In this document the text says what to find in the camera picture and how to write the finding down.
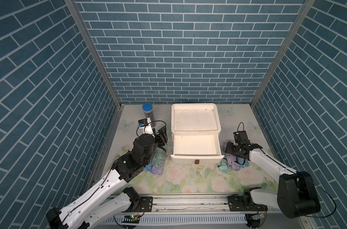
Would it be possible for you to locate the green umbrella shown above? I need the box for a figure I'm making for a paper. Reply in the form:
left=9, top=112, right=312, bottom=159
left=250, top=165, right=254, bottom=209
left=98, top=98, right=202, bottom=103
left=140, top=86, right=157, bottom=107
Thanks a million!
left=217, top=158, right=233, bottom=175
left=151, top=148, right=167, bottom=168

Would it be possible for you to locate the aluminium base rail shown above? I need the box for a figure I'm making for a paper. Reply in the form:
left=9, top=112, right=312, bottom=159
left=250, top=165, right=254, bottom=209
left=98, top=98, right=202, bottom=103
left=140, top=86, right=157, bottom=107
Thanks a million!
left=95, top=194, right=285, bottom=229

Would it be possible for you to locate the pencil tube blue lid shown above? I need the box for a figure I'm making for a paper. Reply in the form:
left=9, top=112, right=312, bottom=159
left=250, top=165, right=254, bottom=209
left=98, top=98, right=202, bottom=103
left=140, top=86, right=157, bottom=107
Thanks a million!
left=142, top=103, right=155, bottom=122

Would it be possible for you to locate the white plastic drawer cabinet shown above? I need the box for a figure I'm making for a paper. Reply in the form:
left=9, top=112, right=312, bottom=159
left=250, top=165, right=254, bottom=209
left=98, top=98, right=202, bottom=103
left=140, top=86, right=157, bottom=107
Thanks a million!
left=171, top=103, right=221, bottom=135

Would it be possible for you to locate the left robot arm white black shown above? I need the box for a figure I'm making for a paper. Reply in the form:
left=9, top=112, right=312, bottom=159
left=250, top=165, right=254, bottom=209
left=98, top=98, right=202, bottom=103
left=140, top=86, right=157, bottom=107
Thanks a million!
left=46, top=126, right=168, bottom=229

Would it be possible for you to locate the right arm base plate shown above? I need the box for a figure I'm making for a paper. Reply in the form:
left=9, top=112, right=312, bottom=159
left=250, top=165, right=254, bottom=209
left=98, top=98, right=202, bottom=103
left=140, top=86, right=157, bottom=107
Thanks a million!
left=228, top=194, right=268, bottom=212

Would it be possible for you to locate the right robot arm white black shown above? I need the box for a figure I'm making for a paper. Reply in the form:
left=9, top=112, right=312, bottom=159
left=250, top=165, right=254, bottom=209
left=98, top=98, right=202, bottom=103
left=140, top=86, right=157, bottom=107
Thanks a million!
left=225, top=130, right=321, bottom=219

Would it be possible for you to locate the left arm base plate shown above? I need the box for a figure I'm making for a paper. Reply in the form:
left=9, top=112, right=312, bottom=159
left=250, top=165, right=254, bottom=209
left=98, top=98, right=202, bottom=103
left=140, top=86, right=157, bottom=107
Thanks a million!
left=125, top=196, right=153, bottom=213

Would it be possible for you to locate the blue umbrella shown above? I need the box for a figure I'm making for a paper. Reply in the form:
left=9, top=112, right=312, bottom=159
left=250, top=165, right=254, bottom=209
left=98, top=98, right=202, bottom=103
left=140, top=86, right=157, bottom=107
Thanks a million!
left=236, top=157, right=249, bottom=168
left=143, top=163, right=152, bottom=172

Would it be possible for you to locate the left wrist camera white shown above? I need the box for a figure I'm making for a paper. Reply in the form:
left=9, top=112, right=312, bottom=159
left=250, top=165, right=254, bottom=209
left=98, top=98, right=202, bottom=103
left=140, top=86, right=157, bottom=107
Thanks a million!
left=138, top=117, right=153, bottom=135

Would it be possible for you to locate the white drawer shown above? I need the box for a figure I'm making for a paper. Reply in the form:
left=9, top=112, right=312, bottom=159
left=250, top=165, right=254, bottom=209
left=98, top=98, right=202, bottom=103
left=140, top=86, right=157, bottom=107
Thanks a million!
left=171, top=135, right=224, bottom=165

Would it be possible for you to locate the purple umbrella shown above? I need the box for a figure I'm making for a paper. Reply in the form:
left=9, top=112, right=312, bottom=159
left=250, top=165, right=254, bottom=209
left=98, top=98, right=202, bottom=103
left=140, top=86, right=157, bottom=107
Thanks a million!
left=223, top=141, right=241, bottom=171
left=151, top=166, right=164, bottom=176

